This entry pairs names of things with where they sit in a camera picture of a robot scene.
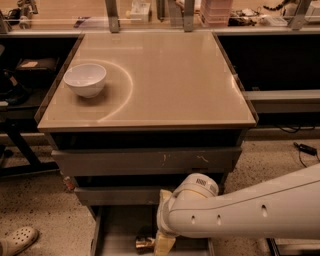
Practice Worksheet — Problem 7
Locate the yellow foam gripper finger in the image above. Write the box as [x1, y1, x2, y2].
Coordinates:
[154, 231, 176, 256]

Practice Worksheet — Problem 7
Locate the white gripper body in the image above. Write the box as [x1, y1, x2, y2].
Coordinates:
[157, 173, 219, 237]

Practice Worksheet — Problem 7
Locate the crushed orange soda can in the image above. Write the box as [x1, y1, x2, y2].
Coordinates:
[135, 236, 155, 254]

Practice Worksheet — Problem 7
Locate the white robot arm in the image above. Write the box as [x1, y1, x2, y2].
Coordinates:
[154, 164, 320, 256]

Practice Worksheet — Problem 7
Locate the grey top drawer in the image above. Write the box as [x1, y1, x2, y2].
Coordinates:
[52, 147, 242, 176]

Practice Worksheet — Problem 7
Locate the grey open bottom drawer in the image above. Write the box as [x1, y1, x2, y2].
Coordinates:
[90, 205, 216, 256]

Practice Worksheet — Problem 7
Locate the grey middle drawer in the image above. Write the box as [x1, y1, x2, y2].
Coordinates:
[73, 183, 226, 207]

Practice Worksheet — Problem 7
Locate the grey drawer cabinet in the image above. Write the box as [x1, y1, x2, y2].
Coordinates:
[34, 30, 260, 256]

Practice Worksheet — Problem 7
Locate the small red can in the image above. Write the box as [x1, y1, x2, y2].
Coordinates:
[63, 176, 75, 192]

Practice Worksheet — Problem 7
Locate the black power adapter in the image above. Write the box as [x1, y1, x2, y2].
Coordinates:
[293, 142, 317, 156]

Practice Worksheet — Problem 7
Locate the white perforated clog shoe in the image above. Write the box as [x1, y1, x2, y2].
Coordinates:
[0, 226, 39, 256]

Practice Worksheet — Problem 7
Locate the white ceramic bowl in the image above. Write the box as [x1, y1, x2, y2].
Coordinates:
[63, 63, 107, 98]

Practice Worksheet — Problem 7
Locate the pink plastic basket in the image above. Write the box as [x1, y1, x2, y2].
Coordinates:
[200, 0, 233, 27]

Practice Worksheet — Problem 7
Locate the black metal table leg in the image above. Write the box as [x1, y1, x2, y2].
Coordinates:
[0, 121, 58, 177]

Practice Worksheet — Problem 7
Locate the black case with label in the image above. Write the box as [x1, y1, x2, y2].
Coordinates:
[15, 58, 59, 79]

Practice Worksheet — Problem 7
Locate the black bag on shelf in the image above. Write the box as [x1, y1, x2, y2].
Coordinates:
[1, 69, 30, 106]

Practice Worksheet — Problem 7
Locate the black metal floor frame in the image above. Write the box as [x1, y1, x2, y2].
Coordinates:
[266, 238, 320, 256]

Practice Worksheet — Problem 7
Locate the black floor cable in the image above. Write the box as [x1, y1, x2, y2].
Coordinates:
[298, 151, 320, 169]

